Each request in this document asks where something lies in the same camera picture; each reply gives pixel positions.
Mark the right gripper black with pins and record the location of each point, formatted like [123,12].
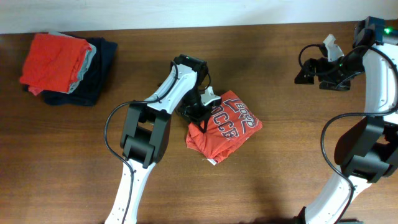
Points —
[342,86]

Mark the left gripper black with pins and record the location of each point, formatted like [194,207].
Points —
[191,117]

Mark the orange-red t-shirt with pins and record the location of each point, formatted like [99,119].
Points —
[229,126]

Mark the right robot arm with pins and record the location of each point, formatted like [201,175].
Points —
[367,151]

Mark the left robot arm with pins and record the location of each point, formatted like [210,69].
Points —
[146,130]

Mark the folded dark navy garment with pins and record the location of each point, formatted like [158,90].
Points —
[89,89]

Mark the folded grey shirt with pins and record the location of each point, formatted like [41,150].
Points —
[68,59]

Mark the folded red-orange shirt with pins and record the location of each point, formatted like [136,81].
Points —
[33,70]

